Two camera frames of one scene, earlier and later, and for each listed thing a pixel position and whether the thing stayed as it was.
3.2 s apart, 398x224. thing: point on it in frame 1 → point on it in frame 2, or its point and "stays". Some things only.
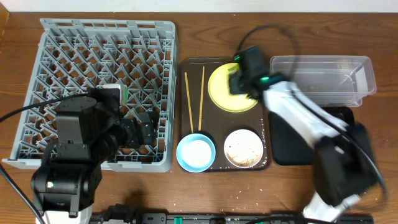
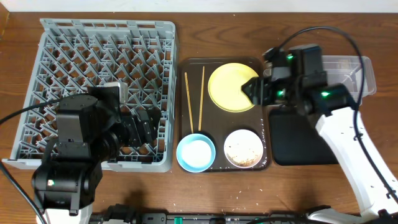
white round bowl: (243, 149) stays
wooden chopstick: (201, 100) stays
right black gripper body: (237, 84) → (265, 91)
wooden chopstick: (187, 87) stays
